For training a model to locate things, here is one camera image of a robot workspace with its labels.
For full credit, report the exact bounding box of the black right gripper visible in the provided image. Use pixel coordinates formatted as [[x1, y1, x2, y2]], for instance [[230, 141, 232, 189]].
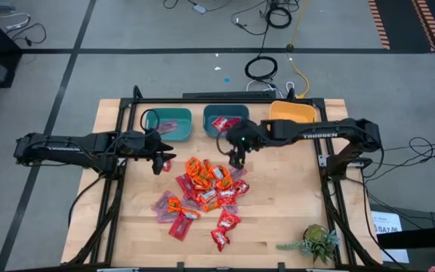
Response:
[[224, 119, 264, 170]]

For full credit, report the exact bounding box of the white cable with adapter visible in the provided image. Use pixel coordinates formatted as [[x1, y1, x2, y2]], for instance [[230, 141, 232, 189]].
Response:
[[0, 12, 32, 31]]

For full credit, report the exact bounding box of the black power strip bar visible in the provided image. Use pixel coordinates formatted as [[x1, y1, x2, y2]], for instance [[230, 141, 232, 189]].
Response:
[[182, 91, 277, 100]]

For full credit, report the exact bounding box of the slate blue plastic bin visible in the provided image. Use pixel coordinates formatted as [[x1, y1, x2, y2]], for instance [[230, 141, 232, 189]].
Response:
[[202, 104, 251, 139]]

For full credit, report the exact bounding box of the white paper label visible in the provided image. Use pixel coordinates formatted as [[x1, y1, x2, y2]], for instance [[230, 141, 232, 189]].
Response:
[[371, 211, 410, 264]]

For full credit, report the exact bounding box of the yellow extension cable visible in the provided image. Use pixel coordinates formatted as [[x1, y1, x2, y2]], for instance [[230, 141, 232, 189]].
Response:
[[285, 0, 312, 100]]

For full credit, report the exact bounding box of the black cable with plug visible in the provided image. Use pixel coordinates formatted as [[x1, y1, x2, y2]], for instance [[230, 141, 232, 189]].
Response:
[[5, 23, 48, 47]]

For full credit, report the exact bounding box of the black equipment case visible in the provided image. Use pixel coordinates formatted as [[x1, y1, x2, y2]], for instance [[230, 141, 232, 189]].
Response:
[[370, 206, 435, 267]]

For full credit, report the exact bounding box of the white cable loop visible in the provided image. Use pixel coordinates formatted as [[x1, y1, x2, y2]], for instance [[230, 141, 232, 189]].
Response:
[[245, 79, 279, 94]]

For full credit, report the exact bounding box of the hazard striped black mat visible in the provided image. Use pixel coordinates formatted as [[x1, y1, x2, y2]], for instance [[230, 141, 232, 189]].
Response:
[[368, 0, 435, 53]]

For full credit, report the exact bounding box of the artificial succulent plant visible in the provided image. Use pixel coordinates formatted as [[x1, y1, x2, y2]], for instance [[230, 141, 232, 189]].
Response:
[[276, 223, 341, 265]]

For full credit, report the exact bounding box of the teal green plastic bin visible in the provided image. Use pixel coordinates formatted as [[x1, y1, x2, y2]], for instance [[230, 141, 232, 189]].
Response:
[[143, 107, 193, 143]]

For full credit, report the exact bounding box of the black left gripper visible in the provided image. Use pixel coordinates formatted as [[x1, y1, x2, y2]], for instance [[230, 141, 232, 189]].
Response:
[[121, 130, 177, 176]]

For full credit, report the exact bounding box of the coiled black cable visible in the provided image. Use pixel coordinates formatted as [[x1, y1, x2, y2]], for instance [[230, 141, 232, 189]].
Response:
[[264, 5, 293, 29], [244, 55, 279, 82]]

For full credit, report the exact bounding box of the yellow plastic bin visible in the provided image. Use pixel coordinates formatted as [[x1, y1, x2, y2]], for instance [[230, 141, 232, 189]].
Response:
[[269, 100, 318, 124]]

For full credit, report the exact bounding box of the black metal beam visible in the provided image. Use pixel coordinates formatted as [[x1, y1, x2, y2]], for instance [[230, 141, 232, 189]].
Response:
[[376, 224, 435, 250]]

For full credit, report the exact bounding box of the red Twizzlers candy pack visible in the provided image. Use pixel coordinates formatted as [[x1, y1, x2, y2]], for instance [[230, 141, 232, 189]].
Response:
[[168, 217, 196, 243], [174, 174, 197, 200]]

